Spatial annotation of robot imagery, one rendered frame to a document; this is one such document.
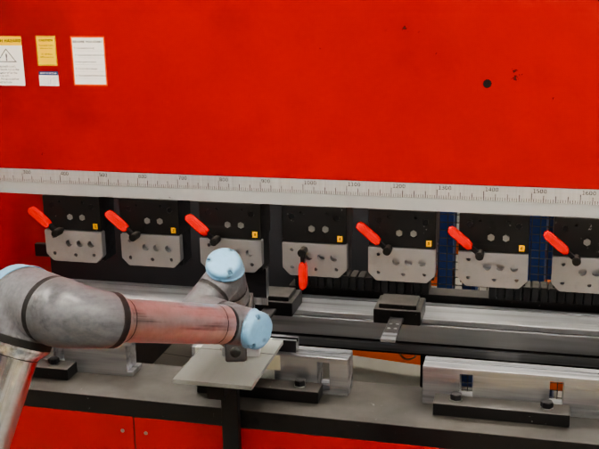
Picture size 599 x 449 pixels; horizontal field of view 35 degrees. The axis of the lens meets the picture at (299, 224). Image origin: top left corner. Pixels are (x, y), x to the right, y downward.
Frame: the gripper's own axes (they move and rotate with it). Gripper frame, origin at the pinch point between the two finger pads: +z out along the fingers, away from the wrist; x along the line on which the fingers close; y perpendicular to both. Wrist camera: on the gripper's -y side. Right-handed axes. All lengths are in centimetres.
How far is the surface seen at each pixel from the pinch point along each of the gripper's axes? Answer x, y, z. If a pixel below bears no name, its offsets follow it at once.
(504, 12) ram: -57, 46, -60
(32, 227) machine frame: 75, 63, 42
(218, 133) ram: 4, 38, -33
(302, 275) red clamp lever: -14.5, 11.8, -13.6
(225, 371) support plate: 2.1, -8.8, -6.5
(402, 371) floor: -46, 99, 216
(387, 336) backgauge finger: -33.8, 7.2, 6.5
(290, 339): -10.6, 5.6, 5.8
